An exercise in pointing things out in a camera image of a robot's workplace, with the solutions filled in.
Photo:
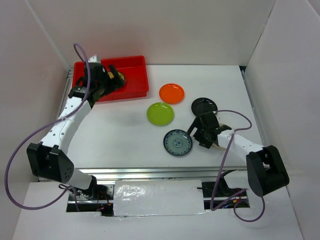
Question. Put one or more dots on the aluminium front rail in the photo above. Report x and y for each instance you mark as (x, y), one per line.
(159, 173)

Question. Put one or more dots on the cream floral plate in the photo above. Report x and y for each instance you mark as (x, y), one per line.
(218, 147)

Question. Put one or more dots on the black plate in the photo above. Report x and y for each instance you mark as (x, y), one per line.
(203, 105)

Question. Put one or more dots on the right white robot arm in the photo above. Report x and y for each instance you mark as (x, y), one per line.
(265, 168)

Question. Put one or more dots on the red plastic bin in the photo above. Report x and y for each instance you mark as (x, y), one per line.
(134, 69)

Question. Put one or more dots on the lime green plate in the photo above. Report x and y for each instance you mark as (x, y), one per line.
(160, 114)

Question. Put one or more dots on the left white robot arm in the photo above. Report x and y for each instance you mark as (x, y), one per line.
(48, 159)

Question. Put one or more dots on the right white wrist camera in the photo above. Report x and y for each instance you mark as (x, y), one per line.
(224, 127)

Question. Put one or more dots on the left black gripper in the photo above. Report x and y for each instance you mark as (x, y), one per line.
(116, 81)

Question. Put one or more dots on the white foil cover panel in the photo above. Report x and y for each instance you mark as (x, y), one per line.
(158, 198)

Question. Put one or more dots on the blue floral plate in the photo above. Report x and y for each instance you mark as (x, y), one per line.
(177, 143)

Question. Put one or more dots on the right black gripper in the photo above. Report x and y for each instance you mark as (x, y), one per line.
(203, 142)

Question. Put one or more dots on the orange plate near bin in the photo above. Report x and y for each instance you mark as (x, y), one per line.
(171, 93)

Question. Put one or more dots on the yellow patterned plate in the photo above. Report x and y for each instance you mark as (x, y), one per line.
(123, 78)

